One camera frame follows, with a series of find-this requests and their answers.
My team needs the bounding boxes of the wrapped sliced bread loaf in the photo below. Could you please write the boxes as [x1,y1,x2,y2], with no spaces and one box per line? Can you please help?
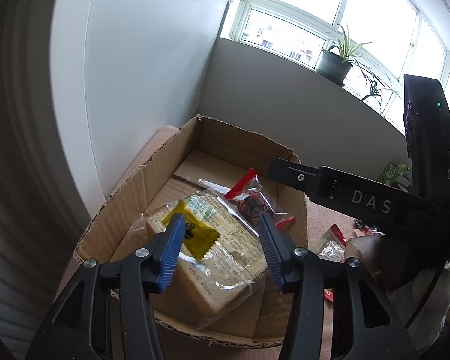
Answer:
[129,189,269,331]

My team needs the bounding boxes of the pink blanket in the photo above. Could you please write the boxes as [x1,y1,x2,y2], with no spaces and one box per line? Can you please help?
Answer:
[56,125,361,360]

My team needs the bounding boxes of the potted spider plant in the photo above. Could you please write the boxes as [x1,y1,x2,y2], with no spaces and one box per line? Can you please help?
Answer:
[315,24,395,112]

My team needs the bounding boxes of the red white snack packet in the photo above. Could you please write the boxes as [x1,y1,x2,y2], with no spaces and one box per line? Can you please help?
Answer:
[317,224,348,264]

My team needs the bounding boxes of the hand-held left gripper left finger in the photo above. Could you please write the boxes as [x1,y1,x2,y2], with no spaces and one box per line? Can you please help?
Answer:
[24,213,187,360]

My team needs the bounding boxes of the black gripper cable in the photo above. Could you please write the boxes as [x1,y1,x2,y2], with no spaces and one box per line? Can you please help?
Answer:
[404,266,446,328]

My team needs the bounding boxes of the red clear candy packet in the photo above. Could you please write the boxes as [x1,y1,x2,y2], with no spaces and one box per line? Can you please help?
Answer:
[225,169,297,230]

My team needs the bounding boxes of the green drink carton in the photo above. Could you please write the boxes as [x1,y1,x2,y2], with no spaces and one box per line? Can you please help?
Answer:
[377,160,412,187]

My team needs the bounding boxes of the person's right forearm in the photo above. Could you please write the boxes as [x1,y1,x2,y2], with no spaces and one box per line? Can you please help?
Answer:
[407,268,450,331]

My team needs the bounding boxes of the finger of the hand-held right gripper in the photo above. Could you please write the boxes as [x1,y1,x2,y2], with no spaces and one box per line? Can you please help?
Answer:
[267,157,322,196]

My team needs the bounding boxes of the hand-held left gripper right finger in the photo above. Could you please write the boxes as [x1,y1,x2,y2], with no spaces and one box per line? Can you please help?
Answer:
[257,213,421,360]

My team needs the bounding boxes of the dark wrapped candies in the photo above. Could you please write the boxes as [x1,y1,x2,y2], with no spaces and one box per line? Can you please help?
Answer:
[353,218,384,238]

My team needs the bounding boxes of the brown cardboard box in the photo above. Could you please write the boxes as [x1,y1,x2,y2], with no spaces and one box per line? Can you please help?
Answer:
[73,114,310,347]

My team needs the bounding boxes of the yellow snack packet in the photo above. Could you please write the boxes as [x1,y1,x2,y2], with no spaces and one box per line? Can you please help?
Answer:
[161,199,222,261]

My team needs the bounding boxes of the person's right hand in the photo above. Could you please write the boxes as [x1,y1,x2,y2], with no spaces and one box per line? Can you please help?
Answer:
[344,234,385,271]

